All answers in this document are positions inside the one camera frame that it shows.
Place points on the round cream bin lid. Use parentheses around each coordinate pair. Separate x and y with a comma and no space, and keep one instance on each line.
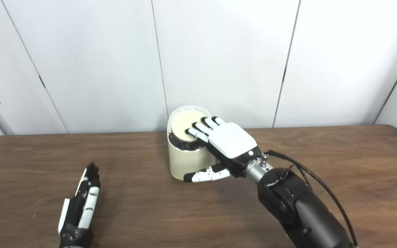
(183,122)

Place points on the cream-colored cylindrical bin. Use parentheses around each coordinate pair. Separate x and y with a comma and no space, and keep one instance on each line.
(188,163)

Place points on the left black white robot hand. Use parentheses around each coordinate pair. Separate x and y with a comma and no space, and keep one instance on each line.
(78,213)

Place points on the black bin liner bag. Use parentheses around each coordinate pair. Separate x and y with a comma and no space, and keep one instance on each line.
(183,145)

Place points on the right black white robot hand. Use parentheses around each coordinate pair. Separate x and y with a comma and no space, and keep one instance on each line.
(231,141)

